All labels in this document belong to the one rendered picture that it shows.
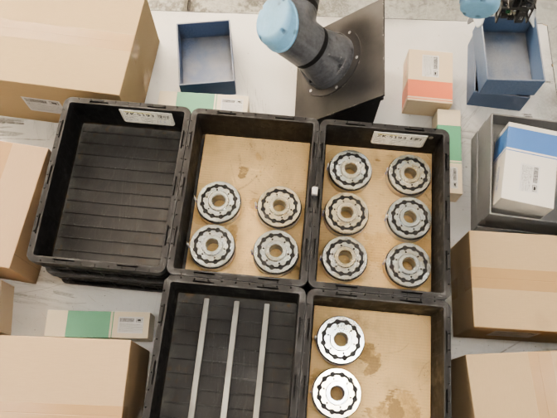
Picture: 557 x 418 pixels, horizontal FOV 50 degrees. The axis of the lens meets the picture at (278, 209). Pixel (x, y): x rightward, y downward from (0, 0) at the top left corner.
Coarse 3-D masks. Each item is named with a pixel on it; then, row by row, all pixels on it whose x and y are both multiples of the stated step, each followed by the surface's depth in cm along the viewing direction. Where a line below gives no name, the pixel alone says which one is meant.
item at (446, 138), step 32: (320, 128) 137; (384, 128) 137; (416, 128) 137; (320, 160) 134; (448, 160) 134; (320, 192) 131; (448, 192) 132; (448, 224) 129; (448, 256) 127; (320, 288) 124; (352, 288) 124; (384, 288) 124; (448, 288) 124
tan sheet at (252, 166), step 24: (216, 144) 146; (240, 144) 146; (264, 144) 146; (288, 144) 146; (216, 168) 144; (240, 168) 144; (264, 168) 144; (288, 168) 144; (240, 192) 142; (240, 216) 140; (240, 240) 138; (192, 264) 136; (240, 264) 136
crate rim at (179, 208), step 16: (192, 112) 138; (208, 112) 138; (224, 112) 138; (240, 112) 138; (192, 128) 136; (192, 144) 135; (176, 208) 130; (176, 224) 129; (176, 240) 127; (304, 240) 128; (304, 256) 128; (176, 272) 125; (192, 272) 125; (208, 272) 125; (304, 272) 125
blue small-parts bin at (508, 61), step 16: (480, 32) 158; (496, 32) 165; (512, 32) 165; (528, 32) 163; (480, 48) 158; (496, 48) 163; (512, 48) 163; (528, 48) 162; (480, 64) 158; (496, 64) 161; (512, 64) 161; (528, 64) 161; (480, 80) 157; (496, 80) 152; (512, 80) 152; (528, 80) 152; (544, 80) 152
